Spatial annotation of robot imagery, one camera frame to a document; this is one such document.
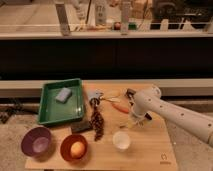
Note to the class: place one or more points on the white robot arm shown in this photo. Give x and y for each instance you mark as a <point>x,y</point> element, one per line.
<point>149,100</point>

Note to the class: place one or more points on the purple bowl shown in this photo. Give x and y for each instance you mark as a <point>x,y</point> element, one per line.
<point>36,141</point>

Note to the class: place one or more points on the orange bowl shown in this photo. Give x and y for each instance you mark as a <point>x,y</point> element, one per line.
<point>66,146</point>

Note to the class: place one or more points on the blue sponge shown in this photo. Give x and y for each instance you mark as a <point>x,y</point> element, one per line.
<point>63,95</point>

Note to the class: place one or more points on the yellow spoon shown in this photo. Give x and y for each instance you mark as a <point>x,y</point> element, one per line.
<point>112,96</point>

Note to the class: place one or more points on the green plastic tray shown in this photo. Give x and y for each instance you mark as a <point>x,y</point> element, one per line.
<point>52,112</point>

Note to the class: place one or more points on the orange carrot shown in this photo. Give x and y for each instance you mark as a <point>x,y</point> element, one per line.
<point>120,108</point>

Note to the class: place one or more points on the dark rectangular block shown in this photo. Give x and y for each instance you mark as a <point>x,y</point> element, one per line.
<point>80,127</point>

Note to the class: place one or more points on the white cup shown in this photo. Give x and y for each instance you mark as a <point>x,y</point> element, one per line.
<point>121,140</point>

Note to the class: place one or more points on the yellow egg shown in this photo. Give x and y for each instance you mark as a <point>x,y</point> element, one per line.
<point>77,149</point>

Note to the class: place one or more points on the wooden board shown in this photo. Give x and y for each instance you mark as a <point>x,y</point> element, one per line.
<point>150,148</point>

